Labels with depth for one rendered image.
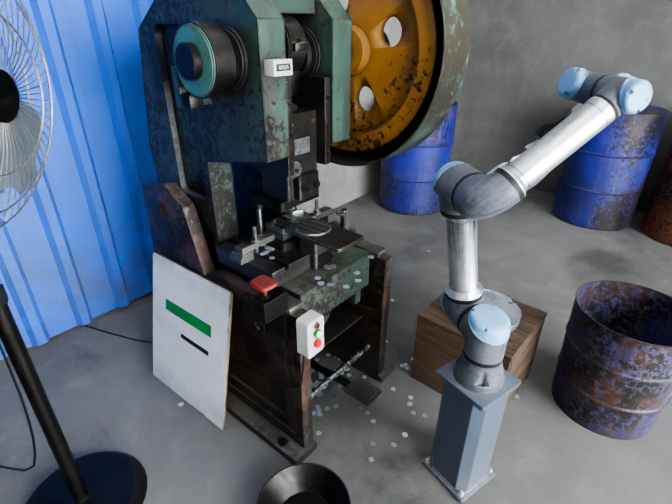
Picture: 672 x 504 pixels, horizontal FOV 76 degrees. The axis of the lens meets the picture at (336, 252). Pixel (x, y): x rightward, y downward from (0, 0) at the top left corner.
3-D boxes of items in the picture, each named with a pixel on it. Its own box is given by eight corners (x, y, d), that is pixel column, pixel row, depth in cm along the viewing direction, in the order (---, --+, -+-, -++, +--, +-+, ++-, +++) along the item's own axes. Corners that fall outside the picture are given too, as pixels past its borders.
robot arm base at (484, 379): (513, 380, 133) (520, 355, 128) (482, 401, 125) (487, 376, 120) (474, 352, 143) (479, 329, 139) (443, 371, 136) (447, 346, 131)
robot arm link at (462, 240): (459, 342, 134) (451, 179, 107) (438, 314, 147) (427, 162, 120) (494, 331, 135) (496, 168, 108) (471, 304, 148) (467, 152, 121)
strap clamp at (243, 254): (278, 247, 155) (276, 221, 150) (241, 265, 143) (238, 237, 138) (266, 242, 158) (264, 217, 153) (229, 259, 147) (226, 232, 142)
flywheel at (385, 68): (288, 68, 202) (390, 177, 187) (255, 71, 188) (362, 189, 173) (361, -109, 151) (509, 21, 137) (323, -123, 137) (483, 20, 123)
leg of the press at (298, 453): (318, 446, 163) (313, 232, 121) (297, 468, 155) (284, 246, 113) (180, 344, 215) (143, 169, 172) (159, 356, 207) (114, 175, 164)
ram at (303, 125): (327, 193, 151) (326, 105, 138) (297, 205, 141) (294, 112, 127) (292, 182, 161) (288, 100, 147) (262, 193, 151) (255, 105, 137)
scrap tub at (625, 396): (664, 397, 186) (710, 305, 163) (651, 465, 157) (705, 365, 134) (561, 354, 209) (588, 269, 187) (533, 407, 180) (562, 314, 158)
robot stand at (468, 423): (495, 474, 153) (522, 381, 132) (460, 504, 144) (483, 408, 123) (455, 438, 167) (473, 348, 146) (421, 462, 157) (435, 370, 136)
